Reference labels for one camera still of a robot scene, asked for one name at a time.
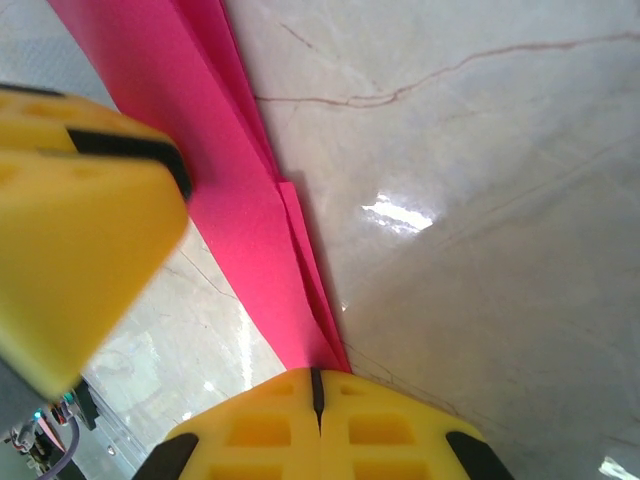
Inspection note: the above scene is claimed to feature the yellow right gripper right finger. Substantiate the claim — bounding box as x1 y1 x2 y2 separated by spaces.
320 368 516 480

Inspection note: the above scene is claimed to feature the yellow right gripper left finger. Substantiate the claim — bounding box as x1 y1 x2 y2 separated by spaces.
133 368 322 480

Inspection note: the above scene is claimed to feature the pink red cloth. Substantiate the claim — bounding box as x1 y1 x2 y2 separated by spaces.
47 0 354 376

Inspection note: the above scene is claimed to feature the black electronics base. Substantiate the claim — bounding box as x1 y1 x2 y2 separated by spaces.
4 399 56 456

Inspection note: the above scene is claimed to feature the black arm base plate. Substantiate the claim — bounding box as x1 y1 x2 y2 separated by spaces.
69 382 100 432

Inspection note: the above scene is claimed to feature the purple cable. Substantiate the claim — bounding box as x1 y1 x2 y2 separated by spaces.
44 419 82 480

